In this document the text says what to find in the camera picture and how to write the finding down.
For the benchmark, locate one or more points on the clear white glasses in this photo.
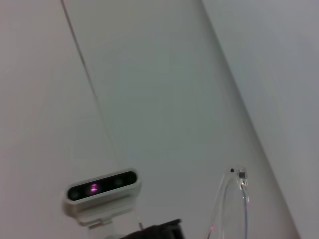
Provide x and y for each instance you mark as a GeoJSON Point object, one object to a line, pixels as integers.
{"type": "Point", "coordinates": [243, 174]}

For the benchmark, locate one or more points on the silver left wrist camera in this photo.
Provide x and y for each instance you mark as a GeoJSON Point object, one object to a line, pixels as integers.
{"type": "Point", "coordinates": [99, 203]}

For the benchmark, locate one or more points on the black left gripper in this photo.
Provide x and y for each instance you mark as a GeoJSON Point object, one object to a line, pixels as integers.
{"type": "Point", "coordinates": [159, 231]}

